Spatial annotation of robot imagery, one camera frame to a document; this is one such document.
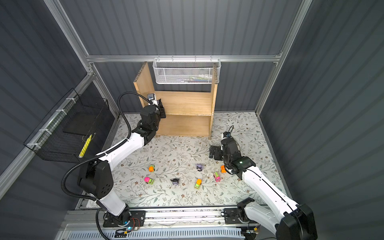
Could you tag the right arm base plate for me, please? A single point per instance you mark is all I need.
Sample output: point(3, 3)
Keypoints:
point(235, 216)

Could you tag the pink green toy car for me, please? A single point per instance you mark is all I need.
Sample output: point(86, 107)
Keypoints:
point(149, 180)

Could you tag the wooden two-tier shelf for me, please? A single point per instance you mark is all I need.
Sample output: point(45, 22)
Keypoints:
point(188, 114)

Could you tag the black wire basket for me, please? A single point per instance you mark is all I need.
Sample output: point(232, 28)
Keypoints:
point(62, 137)

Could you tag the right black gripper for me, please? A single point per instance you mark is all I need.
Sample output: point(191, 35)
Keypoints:
point(218, 150)

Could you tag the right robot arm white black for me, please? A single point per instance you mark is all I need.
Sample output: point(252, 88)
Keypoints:
point(283, 217)

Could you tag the white ribbed cable duct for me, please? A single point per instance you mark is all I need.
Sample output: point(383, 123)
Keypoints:
point(178, 234)

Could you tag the aluminium rail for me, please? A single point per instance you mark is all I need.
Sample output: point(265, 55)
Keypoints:
point(206, 216)

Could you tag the pink green toy truck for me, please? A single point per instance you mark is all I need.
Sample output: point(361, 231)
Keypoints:
point(216, 177)

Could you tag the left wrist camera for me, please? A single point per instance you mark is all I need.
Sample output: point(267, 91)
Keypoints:
point(152, 97)

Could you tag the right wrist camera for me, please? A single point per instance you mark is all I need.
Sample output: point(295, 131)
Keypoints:
point(227, 135)

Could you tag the black purple figurine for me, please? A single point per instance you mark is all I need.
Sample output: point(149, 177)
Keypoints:
point(199, 167)
point(175, 181)

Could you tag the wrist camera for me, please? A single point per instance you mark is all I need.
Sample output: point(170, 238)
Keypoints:
point(227, 135)
point(152, 97)

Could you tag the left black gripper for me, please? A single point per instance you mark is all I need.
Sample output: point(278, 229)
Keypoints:
point(162, 115)

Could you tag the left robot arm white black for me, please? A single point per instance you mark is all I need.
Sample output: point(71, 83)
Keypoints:
point(95, 176)

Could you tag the white wire mesh basket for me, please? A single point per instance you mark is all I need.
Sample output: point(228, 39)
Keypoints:
point(186, 73)

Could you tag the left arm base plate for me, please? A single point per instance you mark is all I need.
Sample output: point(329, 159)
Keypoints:
point(134, 219)

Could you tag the yellow green marker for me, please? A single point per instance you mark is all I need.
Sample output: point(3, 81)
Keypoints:
point(85, 146)

